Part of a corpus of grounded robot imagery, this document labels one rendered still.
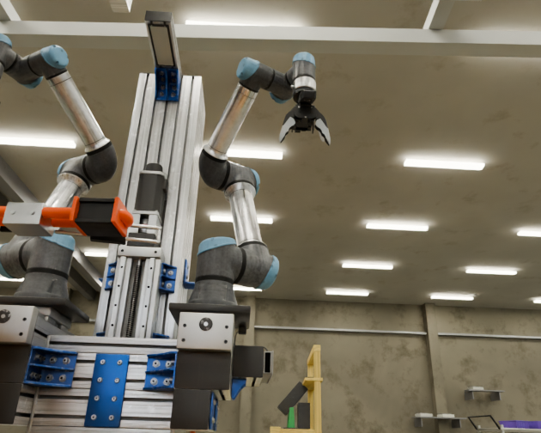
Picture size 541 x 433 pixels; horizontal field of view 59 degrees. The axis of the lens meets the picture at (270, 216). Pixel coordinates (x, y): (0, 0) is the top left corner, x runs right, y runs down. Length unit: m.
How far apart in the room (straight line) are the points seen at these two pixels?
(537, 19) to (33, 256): 5.34
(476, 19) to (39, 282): 5.02
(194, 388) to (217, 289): 0.30
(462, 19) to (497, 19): 0.36
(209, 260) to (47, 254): 0.47
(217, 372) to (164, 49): 1.16
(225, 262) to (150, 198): 0.37
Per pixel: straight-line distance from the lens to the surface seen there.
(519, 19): 5.89
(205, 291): 1.40
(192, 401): 1.25
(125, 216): 0.93
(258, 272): 1.50
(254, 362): 1.49
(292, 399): 7.32
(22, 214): 0.99
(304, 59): 1.65
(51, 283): 1.52
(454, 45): 3.58
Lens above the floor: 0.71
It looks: 25 degrees up
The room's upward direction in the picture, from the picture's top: 2 degrees clockwise
